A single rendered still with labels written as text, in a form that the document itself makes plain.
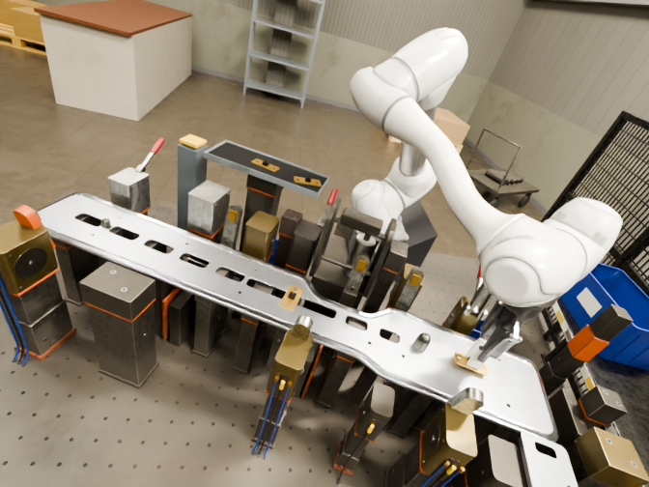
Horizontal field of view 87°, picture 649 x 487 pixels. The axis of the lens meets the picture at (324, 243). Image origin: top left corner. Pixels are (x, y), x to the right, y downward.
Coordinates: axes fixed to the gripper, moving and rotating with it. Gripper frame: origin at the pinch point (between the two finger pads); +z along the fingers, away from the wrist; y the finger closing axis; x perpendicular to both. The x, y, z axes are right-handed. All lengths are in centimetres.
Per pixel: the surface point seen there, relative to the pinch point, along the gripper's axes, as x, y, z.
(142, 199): -102, -17, 6
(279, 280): -52, -4, 5
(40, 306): -102, 20, 18
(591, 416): 27.2, 3.6, 2.4
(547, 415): 18.2, 5.4, 5.1
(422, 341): -13.2, 1.3, 1.5
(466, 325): 0.1, -13.1, 3.7
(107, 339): -83, 21, 19
